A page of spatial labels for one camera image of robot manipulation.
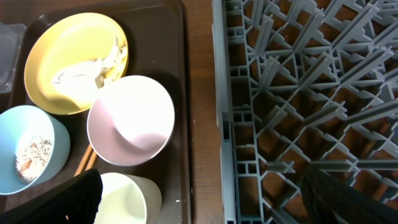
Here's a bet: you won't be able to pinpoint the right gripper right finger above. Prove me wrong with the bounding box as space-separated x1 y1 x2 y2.
300 166 397 224

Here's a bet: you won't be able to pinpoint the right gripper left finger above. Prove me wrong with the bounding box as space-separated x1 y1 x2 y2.
1 169 103 224

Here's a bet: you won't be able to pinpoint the pale green cup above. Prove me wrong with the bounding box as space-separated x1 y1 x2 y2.
94 172 162 224

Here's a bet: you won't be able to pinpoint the rice food scraps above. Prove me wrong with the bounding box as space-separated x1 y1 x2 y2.
15 134 53 183

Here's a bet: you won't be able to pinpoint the light blue bowl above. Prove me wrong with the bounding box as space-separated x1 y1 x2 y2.
1 105 70 195

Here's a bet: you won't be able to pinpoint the pink bowl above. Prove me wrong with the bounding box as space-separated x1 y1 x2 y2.
86 75 175 166

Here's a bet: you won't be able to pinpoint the white tissue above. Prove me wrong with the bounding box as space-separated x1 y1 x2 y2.
51 37 128 95

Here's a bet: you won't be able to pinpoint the grey dishwasher rack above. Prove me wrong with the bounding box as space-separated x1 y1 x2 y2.
212 0 397 223

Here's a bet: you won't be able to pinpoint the clear plastic waste bin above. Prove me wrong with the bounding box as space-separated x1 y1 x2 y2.
0 23 26 93

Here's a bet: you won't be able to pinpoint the wooden chopstick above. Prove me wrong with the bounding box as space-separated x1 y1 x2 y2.
85 151 98 170
74 144 93 176

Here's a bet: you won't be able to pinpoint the yellow plate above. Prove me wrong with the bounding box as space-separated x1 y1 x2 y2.
24 12 129 115

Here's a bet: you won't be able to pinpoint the brown serving tray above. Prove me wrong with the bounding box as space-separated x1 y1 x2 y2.
1 1 192 223

